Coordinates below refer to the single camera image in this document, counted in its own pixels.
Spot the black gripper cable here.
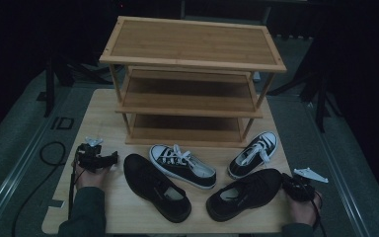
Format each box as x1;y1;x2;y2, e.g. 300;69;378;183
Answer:
67;157;88;219
309;190;328;237

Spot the person's right hand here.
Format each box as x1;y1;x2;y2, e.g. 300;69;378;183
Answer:
284;191;324;227

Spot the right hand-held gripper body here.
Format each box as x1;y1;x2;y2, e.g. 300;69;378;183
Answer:
285;167;330;202

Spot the all-black lace-up shoe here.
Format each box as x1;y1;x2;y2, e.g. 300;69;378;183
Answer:
205;168;283;222
123;153;192;224

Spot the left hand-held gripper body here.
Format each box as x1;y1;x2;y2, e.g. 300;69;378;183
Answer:
75;136;113;173

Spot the black white canvas sneaker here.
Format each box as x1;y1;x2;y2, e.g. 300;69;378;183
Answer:
227;130;278;181
148;143;217;191

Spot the black looped cable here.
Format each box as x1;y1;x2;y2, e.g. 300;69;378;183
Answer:
11;140;67;237

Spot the black metal stand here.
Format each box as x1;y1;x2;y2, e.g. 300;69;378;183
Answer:
36;57;126;119
265;65;343;133

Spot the person's left hand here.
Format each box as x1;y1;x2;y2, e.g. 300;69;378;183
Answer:
73;160;114;191

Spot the wooden three-tier shoe rack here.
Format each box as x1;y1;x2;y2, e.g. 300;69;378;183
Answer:
98;15;288;148

